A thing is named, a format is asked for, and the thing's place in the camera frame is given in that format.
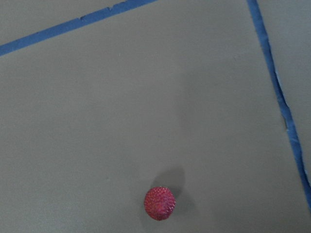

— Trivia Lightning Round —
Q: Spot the red strawberry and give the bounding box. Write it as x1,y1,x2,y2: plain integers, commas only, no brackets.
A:
143,186,176,221

